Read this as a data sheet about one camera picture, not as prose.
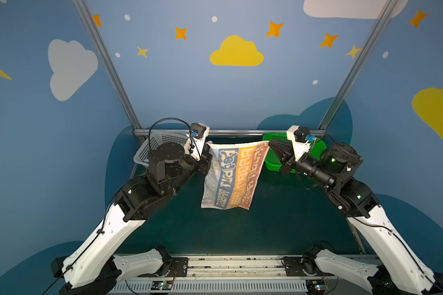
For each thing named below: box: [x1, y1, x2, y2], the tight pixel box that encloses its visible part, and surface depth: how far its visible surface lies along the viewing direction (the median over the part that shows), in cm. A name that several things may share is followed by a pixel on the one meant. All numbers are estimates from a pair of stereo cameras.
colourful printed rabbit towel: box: [201, 140, 270, 210], surface depth 63 cm
